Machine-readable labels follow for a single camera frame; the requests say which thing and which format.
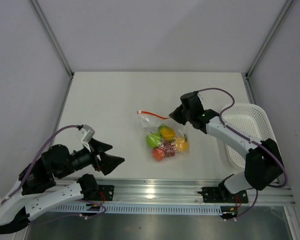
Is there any red grape bunch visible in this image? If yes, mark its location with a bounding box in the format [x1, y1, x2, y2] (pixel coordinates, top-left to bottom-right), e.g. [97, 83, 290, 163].
[162, 141, 176, 158]

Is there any yellow green mango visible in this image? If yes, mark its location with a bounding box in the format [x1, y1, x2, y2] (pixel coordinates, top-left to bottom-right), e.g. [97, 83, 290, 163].
[158, 124, 176, 141]

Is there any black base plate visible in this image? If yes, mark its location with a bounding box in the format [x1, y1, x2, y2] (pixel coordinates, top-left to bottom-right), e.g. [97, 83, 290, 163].
[197, 186, 249, 204]
[96, 185, 115, 202]

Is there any clear zip top bag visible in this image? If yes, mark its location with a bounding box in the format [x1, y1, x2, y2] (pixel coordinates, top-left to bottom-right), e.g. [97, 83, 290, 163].
[136, 110, 190, 162]

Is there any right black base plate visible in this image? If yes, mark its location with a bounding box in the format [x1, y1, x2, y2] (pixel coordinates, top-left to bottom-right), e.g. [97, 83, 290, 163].
[197, 186, 249, 204]

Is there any aluminium mounting rail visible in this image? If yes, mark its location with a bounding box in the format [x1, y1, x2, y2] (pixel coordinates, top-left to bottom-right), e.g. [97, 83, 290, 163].
[49, 177, 296, 206]

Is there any white perforated plastic basket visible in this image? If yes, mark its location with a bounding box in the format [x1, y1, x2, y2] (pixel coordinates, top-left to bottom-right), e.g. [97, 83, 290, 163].
[219, 102, 277, 168]

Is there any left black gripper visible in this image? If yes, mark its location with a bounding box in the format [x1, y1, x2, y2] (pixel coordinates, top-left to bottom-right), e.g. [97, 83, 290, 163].
[57, 137, 125, 179]

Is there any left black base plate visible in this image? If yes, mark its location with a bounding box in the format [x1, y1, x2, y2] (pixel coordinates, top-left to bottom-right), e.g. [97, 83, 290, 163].
[96, 185, 115, 202]

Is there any corner frame post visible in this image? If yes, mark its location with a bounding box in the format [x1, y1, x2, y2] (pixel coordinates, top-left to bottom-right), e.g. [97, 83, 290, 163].
[28, 0, 74, 76]
[245, 0, 297, 81]

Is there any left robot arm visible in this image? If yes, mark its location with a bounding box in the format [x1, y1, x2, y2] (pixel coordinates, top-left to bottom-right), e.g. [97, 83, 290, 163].
[0, 139, 125, 235]

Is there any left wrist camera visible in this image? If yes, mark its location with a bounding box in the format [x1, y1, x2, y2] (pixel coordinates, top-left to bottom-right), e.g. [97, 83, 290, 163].
[76, 124, 95, 152]

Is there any white slotted cable duct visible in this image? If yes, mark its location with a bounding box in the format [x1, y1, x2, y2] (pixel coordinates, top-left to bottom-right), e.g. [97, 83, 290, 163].
[51, 202, 223, 216]

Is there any green apple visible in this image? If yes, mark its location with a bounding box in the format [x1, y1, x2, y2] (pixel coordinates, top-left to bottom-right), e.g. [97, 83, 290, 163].
[145, 132, 163, 148]

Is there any left corner frame post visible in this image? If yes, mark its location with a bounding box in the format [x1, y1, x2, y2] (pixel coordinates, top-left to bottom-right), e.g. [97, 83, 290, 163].
[28, 0, 74, 76]

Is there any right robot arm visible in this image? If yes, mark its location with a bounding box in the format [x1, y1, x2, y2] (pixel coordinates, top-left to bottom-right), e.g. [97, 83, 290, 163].
[169, 91, 288, 202]

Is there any right corner frame post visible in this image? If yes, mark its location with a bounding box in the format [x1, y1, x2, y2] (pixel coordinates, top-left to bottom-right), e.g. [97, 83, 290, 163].
[245, 0, 297, 81]

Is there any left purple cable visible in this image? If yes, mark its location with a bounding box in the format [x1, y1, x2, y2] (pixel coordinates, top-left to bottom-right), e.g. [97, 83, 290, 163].
[0, 124, 107, 221]

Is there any orange fruit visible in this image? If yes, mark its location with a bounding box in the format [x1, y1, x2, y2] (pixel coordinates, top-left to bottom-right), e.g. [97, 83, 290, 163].
[174, 137, 190, 153]

